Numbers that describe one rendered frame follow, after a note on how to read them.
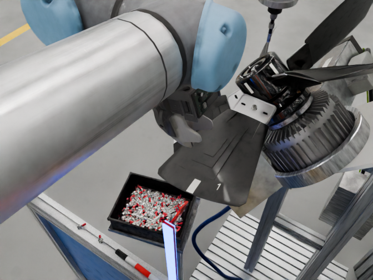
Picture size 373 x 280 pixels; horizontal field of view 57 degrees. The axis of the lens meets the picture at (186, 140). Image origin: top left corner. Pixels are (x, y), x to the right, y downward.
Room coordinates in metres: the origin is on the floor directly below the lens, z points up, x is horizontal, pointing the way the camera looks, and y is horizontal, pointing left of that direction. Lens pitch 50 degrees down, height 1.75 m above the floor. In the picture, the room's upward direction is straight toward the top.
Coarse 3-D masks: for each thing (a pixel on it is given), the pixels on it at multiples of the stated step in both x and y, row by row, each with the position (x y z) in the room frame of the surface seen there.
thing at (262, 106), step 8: (248, 96) 0.61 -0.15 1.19; (240, 104) 0.59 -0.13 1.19; (248, 104) 0.58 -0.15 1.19; (256, 104) 0.58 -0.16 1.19; (264, 104) 0.58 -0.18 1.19; (272, 104) 0.58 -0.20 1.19; (240, 112) 0.56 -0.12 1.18; (248, 112) 0.56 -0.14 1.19; (256, 112) 0.56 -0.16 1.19; (272, 112) 0.56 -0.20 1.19; (264, 120) 0.54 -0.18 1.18
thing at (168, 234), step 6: (168, 228) 0.27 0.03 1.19; (168, 234) 0.27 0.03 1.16; (168, 240) 0.27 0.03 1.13; (168, 246) 0.28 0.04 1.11; (168, 252) 0.28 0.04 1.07; (168, 258) 0.28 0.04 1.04; (174, 258) 0.27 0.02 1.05; (168, 264) 0.28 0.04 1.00; (174, 264) 0.27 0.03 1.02; (168, 270) 0.28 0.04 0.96; (174, 270) 0.27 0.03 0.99; (168, 276) 0.28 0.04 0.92; (174, 276) 0.27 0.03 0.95
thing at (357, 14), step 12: (348, 0) 0.74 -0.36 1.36; (360, 0) 0.78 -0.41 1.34; (372, 0) 0.83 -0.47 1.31; (336, 12) 0.73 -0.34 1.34; (348, 12) 0.76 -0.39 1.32; (360, 12) 0.81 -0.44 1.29; (324, 24) 0.72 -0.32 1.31; (336, 24) 0.75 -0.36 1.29; (348, 24) 0.79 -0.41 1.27; (312, 36) 0.71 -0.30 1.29; (324, 36) 0.74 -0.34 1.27; (336, 36) 0.77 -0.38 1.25; (312, 48) 0.72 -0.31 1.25; (324, 48) 0.75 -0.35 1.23; (312, 60) 0.72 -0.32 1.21
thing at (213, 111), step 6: (222, 96) 0.71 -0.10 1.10; (216, 102) 0.70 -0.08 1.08; (222, 102) 0.69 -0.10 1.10; (210, 108) 0.70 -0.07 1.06; (216, 108) 0.68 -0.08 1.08; (222, 108) 0.68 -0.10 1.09; (228, 108) 0.66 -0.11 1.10; (204, 114) 0.69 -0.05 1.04; (210, 114) 0.68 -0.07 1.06; (216, 114) 0.67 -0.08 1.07; (174, 144) 0.67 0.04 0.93; (180, 144) 0.66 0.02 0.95; (174, 150) 0.65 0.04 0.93
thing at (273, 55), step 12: (264, 60) 0.68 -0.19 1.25; (276, 60) 0.66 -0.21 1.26; (252, 72) 0.63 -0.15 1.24; (264, 72) 0.63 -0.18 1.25; (240, 84) 0.63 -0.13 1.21; (252, 84) 0.62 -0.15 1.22; (264, 84) 0.61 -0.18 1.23; (276, 84) 0.61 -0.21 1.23; (264, 96) 0.60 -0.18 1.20; (276, 96) 0.60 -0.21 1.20; (288, 96) 0.61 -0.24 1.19; (300, 96) 0.59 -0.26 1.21; (276, 108) 0.59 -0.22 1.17; (288, 108) 0.57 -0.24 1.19; (276, 120) 0.56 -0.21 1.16
